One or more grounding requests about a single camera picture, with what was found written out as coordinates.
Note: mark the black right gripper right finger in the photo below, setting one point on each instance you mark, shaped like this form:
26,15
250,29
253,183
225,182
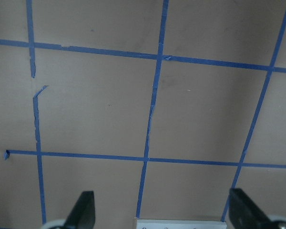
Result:
244,213

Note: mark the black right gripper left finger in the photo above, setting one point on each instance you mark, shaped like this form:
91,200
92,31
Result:
82,215

